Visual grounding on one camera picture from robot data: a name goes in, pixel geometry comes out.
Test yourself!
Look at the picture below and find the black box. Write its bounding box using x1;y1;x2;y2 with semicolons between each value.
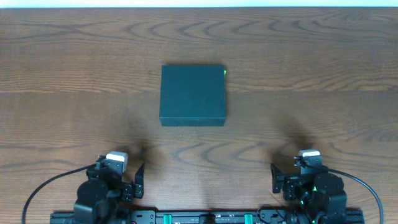
159;65;226;126

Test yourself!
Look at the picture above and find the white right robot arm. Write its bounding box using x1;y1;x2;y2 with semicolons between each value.
271;154;347;224

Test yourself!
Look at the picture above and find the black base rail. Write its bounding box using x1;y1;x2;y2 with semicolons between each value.
49;208;365;224

